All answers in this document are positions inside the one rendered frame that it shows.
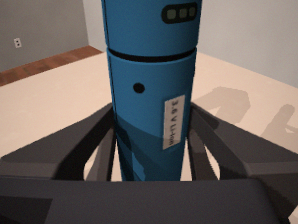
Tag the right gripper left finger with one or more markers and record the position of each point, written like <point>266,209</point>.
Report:
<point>63,154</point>

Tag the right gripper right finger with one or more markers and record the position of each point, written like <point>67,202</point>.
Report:
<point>242,155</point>

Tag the blue electric screwdriver barrel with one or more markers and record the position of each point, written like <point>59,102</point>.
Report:
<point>151,55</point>

